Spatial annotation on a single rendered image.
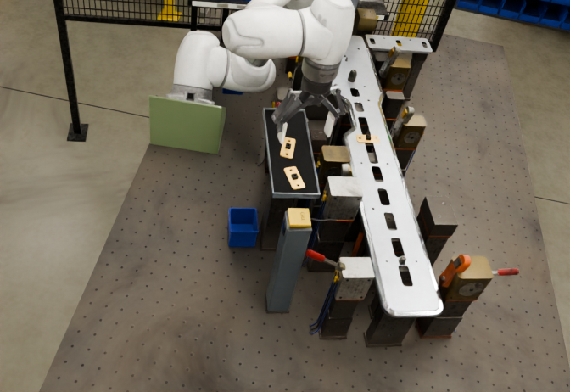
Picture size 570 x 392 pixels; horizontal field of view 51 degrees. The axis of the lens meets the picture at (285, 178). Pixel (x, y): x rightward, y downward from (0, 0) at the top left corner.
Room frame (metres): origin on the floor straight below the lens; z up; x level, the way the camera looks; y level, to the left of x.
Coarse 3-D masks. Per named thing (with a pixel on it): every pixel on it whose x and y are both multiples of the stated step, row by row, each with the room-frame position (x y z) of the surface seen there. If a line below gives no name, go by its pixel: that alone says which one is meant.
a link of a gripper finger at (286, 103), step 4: (288, 92) 1.16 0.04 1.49; (292, 96) 1.15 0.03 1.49; (284, 100) 1.16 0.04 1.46; (288, 100) 1.15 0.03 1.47; (292, 100) 1.15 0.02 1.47; (280, 104) 1.16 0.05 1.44; (284, 104) 1.15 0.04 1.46; (288, 104) 1.15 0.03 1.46; (280, 108) 1.15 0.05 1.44; (284, 108) 1.14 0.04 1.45; (288, 108) 1.15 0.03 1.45; (276, 112) 1.15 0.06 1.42; (280, 112) 1.14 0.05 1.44; (284, 112) 1.14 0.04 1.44; (276, 116) 1.14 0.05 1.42; (280, 116) 1.14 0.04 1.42; (276, 120) 1.13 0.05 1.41
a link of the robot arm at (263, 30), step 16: (256, 0) 1.28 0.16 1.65; (272, 0) 1.33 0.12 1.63; (288, 0) 1.42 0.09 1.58; (240, 16) 1.10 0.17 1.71; (256, 16) 1.11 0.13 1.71; (272, 16) 1.12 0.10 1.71; (288, 16) 1.13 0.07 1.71; (224, 32) 1.10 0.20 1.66; (240, 32) 1.07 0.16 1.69; (256, 32) 1.08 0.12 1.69; (272, 32) 1.09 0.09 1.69; (288, 32) 1.10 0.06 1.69; (240, 48) 1.06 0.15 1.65; (256, 48) 1.07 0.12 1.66; (272, 48) 1.08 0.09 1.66; (288, 48) 1.10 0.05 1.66
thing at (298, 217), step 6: (288, 210) 1.06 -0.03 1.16; (294, 210) 1.07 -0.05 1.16; (300, 210) 1.07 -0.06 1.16; (306, 210) 1.08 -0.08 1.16; (288, 216) 1.05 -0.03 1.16; (294, 216) 1.05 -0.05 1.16; (300, 216) 1.05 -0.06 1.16; (306, 216) 1.06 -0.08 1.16; (294, 222) 1.03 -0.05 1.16; (300, 222) 1.03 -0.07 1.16; (306, 222) 1.04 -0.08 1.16
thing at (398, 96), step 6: (390, 96) 1.90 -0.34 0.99; (396, 96) 1.91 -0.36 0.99; (402, 96) 1.92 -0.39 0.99; (384, 102) 1.90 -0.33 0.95; (390, 102) 1.89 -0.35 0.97; (396, 102) 1.89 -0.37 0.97; (402, 102) 1.90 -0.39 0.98; (384, 108) 1.89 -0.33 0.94; (390, 108) 1.89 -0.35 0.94; (396, 108) 1.90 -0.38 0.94; (384, 114) 1.89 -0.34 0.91; (390, 114) 1.89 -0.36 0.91; (396, 114) 1.90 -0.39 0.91; (390, 120) 1.90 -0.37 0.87; (390, 126) 1.90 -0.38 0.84; (390, 132) 1.92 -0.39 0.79; (372, 150) 1.89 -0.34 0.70
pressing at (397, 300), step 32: (352, 64) 2.04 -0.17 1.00; (352, 96) 1.84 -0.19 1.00; (352, 128) 1.65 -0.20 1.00; (384, 128) 1.69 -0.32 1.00; (352, 160) 1.48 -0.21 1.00; (384, 160) 1.52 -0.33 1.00; (384, 224) 1.23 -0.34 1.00; (416, 224) 1.26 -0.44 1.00; (384, 256) 1.10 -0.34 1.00; (416, 256) 1.13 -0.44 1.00; (384, 288) 0.99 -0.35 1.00; (416, 288) 1.01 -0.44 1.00
